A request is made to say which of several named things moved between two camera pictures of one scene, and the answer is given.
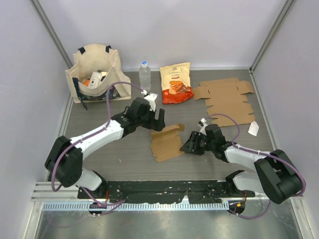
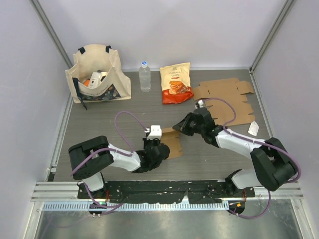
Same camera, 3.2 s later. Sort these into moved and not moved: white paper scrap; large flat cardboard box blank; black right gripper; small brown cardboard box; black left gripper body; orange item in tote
Moved: black left gripper body; black right gripper
Not moved: orange item in tote; large flat cardboard box blank; small brown cardboard box; white paper scrap
